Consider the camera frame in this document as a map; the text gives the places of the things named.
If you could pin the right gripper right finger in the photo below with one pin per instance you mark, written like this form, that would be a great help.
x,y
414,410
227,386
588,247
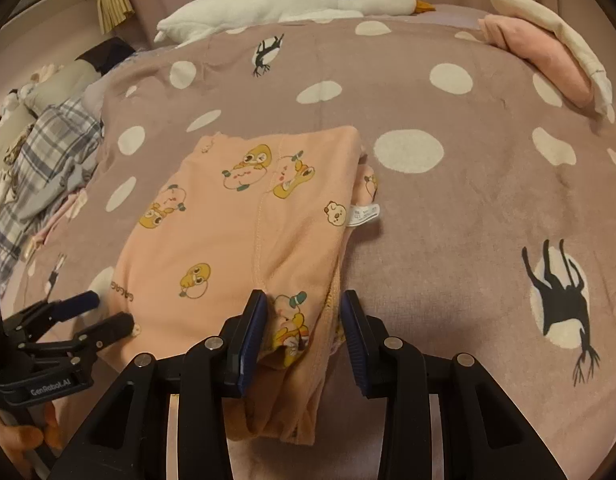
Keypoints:
x,y
483,433

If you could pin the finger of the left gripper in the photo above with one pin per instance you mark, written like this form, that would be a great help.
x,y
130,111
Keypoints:
x,y
95,334
32,323

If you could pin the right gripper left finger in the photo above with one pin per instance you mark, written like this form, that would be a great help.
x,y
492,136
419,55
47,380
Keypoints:
x,y
126,435

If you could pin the peach cartoon print shirt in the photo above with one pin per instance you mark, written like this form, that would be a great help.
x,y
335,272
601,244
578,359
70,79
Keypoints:
x,y
270,213

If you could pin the person left hand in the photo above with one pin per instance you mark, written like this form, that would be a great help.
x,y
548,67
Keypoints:
x,y
16,440

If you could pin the light pink small garment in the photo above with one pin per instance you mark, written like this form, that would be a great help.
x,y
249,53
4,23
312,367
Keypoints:
x,y
67,211

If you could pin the blue grey plaid cloth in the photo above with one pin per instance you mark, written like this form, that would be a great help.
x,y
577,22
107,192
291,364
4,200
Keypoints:
x,y
62,132

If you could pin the mauve polka dot blanket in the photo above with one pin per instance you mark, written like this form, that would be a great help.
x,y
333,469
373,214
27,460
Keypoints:
x,y
492,230

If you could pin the beige grey pillow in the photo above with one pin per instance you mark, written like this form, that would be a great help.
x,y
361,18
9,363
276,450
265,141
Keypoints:
x,y
68,82

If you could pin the beige tassel hanging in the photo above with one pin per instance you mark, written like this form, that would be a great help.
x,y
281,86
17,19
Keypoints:
x,y
112,13

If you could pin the pink folded garment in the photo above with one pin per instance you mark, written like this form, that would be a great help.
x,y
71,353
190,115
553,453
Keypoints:
x,y
559,74

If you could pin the white goose plush toy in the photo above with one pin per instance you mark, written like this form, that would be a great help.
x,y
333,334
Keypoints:
x,y
200,19

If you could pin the cream white folded garment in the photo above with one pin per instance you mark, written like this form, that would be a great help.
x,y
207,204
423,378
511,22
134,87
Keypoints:
x,y
541,16

